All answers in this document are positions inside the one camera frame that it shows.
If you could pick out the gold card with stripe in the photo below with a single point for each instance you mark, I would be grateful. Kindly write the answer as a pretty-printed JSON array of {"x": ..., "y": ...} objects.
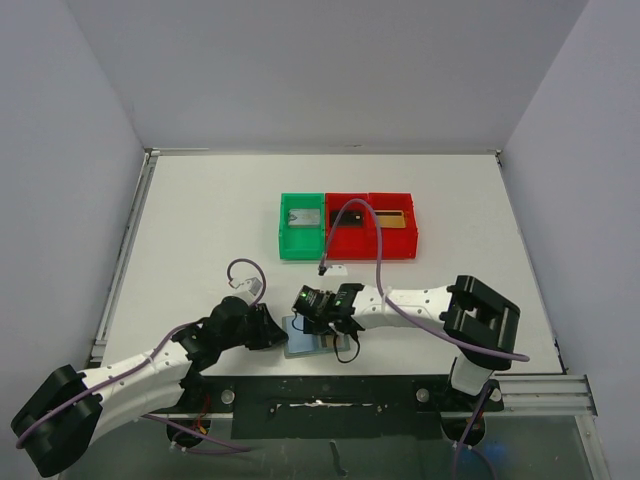
[{"x": 391, "y": 219}]

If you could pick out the red plastic bin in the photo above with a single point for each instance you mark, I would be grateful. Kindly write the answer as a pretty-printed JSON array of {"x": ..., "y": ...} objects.
[
  {"x": 352, "y": 244},
  {"x": 398, "y": 244}
]

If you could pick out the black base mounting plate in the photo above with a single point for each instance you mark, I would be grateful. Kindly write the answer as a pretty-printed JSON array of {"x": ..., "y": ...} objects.
[{"x": 329, "y": 407}]

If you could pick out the middle red plastic bin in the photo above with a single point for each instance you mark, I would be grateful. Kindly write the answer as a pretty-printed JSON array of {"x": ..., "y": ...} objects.
[{"x": 352, "y": 244}]

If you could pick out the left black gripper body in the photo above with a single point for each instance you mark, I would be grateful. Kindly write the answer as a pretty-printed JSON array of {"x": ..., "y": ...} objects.
[{"x": 253, "y": 332}]

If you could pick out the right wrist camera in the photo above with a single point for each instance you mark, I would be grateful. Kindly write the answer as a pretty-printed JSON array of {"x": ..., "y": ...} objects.
[{"x": 333, "y": 270}]

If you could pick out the green card holder wallet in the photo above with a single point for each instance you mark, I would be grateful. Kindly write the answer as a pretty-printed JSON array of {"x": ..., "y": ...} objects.
[{"x": 300, "y": 344}]

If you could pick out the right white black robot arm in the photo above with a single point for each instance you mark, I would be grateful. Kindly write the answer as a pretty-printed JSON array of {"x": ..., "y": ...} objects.
[{"x": 468, "y": 314}]

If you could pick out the aluminium frame rail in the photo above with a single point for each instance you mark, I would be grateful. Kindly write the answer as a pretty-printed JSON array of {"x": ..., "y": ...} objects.
[{"x": 547, "y": 395}]

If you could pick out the left aluminium side rail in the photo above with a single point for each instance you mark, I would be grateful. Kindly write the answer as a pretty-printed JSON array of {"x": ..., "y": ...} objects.
[{"x": 142, "y": 188}]

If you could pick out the green plastic bin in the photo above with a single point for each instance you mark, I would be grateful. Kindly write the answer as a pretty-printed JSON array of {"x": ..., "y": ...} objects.
[{"x": 301, "y": 244}]

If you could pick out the black card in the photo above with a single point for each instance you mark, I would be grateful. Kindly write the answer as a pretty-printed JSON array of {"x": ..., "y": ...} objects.
[{"x": 348, "y": 219}]

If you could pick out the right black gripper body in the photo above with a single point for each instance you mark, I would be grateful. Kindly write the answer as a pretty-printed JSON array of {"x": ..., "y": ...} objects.
[{"x": 310, "y": 306}]

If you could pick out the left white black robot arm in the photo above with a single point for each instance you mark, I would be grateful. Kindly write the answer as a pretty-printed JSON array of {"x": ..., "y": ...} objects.
[{"x": 71, "y": 409}]

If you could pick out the silver grey card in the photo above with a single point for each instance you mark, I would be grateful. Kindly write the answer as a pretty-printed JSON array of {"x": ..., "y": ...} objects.
[{"x": 304, "y": 218}]

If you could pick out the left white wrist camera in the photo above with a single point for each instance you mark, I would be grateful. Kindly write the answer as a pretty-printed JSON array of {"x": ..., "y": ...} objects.
[{"x": 249, "y": 290}]

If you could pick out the right red plastic bin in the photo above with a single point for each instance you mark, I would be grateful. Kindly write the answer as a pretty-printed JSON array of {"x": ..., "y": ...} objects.
[{"x": 398, "y": 244}]

